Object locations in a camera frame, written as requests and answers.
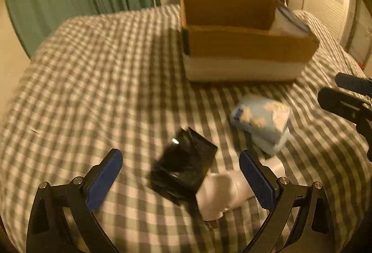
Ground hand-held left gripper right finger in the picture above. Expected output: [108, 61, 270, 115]
[238, 150, 335, 253]

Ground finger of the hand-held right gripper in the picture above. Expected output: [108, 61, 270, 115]
[335, 72, 372, 97]
[317, 87, 372, 126]

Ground white plastic-wrapped pack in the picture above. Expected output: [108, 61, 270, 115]
[196, 158, 287, 221]

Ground cardboard box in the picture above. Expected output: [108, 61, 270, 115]
[179, 0, 320, 84]

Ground checked bed blanket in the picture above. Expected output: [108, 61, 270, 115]
[0, 3, 371, 253]

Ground light blue tissue pack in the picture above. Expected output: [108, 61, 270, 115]
[229, 93, 291, 158]

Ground white item inside box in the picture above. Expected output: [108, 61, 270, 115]
[270, 6, 311, 38]

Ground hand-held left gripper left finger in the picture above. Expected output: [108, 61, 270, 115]
[26, 148, 124, 253]

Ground black glossy packet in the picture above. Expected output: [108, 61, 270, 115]
[148, 126, 218, 207]

